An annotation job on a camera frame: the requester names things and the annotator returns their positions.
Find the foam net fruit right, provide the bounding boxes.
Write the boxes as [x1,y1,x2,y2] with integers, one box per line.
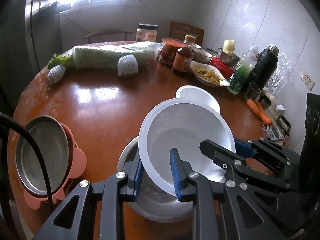
[117,55,139,77]

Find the foam net fruit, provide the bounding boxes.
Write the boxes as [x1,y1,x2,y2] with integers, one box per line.
[47,65,66,85]
[117,55,139,77]

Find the white dish with food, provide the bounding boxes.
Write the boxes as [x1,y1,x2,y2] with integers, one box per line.
[190,61,230,87]

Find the black thermos flask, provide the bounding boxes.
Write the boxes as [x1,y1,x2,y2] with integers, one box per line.
[241,44,279,93]

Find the foam net fruit left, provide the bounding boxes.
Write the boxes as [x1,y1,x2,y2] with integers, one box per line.
[47,65,66,85]

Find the steel bowl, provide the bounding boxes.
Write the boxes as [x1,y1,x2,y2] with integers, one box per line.
[117,135,198,223]

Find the red box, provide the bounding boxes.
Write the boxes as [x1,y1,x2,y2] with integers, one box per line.
[209,56,234,79]

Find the small dark glass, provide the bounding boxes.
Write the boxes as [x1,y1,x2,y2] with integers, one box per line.
[244,82,261,101]

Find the wooden chair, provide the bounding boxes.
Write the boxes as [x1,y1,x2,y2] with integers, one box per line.
[84,28,133,44]

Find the green liquid plastic bottle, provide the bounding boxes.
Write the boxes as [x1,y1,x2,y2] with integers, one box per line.
[228,45,259,94]

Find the clear jar black lid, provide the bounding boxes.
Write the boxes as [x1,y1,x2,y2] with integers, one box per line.
[136,23,158,42]

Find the white paper bowl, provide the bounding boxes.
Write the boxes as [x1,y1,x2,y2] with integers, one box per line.
[138,98,235,196]

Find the green lettuce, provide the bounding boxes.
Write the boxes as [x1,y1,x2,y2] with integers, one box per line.
[48,54,75,69]

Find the wrapped napa cabbage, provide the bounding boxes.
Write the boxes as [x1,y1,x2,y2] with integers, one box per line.
[72,41,164,69]

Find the red chili sauce jar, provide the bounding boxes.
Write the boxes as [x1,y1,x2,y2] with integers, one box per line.
[159,38,183,68]

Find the wall power socket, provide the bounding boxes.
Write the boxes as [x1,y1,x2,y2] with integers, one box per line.
[300,70,315,90]

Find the pink plastic plate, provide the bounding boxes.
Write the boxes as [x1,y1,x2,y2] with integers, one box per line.
[24,122,87,210]

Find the black cable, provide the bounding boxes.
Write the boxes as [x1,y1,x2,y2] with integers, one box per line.
[0,111,54,215]

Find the steel pan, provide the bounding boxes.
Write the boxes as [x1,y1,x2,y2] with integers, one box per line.
[15,115,70,197]

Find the white ceramic bowl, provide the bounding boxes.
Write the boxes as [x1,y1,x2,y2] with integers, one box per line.
[193,48,213,64]

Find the brown sauce bottle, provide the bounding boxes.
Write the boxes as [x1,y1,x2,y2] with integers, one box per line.
[172,34,196,76]

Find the orange carrot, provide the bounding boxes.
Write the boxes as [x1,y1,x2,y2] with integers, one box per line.
[253,100,272,126]
[246,99,261,119]

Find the grey refrigerator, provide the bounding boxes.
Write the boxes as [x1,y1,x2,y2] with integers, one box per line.
[1,0,62,80]

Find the red instant noodle cup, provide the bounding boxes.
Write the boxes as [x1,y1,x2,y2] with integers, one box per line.
[176,85,221,114]

